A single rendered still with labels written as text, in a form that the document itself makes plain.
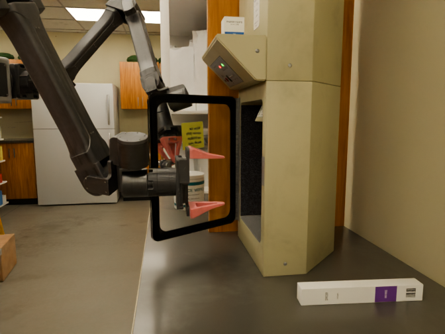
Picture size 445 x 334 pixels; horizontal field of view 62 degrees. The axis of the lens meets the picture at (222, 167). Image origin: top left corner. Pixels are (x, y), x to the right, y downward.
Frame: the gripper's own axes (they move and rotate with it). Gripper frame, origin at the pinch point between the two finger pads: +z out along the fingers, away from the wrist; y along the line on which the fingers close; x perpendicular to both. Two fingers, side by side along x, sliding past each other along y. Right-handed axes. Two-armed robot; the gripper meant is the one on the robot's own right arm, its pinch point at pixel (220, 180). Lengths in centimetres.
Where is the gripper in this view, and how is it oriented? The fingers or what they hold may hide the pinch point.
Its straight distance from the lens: 76.7
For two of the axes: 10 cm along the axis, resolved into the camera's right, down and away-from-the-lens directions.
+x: -1.6, -1.3, 9.8
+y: 0.0, -9.9, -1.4
